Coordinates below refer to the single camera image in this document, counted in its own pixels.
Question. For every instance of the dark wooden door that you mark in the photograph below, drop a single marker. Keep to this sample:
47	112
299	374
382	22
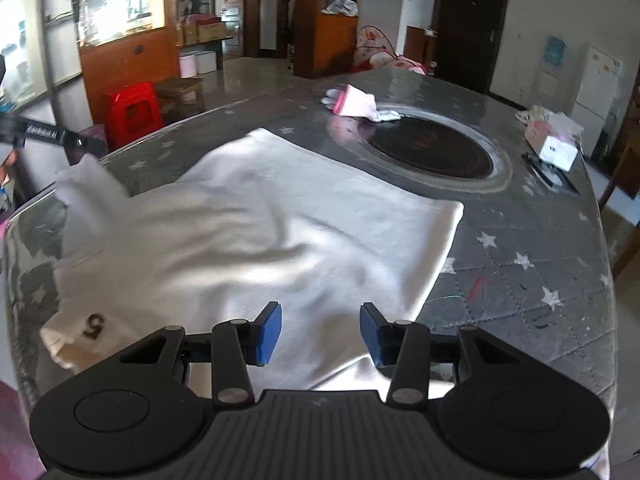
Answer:
467	25

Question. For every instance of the cardboard boxes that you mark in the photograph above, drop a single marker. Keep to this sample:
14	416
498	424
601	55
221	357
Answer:
205	30

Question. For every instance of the white storage bin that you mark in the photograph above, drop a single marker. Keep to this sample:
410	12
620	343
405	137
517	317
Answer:
197	62

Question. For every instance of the water dispenser with blue bottle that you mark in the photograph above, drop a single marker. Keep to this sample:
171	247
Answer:
552	60

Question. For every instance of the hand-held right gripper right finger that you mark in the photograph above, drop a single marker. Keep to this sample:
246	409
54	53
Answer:
372	337

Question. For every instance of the small wooden shoe cabinet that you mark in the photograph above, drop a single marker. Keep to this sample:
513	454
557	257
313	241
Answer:
415	42

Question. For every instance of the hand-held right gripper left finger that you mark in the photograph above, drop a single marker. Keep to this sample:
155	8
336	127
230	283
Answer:
267	335

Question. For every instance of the cream white garment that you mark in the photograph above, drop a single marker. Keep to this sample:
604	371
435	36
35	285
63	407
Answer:
250	220

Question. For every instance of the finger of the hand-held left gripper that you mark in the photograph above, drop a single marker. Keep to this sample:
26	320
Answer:
87	145

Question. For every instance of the wooden shelf cabinet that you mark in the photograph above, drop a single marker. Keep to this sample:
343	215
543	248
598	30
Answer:
325	45

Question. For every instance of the pink and white glove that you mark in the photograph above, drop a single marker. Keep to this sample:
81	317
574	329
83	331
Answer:
357	102

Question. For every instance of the wooden side table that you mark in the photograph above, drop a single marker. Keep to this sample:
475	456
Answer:
625	170

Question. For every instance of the black flat frame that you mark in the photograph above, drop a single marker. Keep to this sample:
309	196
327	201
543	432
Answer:
550	175

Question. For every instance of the grey star-printed quilted tablecloth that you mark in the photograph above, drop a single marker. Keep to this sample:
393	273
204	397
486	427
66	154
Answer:
525	300

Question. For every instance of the red plastic stool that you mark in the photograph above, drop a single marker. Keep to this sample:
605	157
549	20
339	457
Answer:
132	110

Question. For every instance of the crumpled pale cloth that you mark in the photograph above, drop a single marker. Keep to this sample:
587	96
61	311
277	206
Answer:
532	115

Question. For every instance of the wooden glass display cabinet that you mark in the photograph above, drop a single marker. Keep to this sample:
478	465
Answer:
130	65

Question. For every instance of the white refrigerator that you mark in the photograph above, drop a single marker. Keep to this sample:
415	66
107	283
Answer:
597	95

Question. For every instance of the round black inset stove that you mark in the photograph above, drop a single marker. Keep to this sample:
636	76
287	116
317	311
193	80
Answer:
430	147

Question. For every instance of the pink floral folding net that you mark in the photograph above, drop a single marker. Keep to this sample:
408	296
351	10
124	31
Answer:
372	47

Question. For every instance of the low wooden stool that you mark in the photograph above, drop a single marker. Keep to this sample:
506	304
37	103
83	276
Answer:
180	87

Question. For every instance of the white tissue box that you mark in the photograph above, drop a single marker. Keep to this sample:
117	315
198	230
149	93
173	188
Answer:
555	147

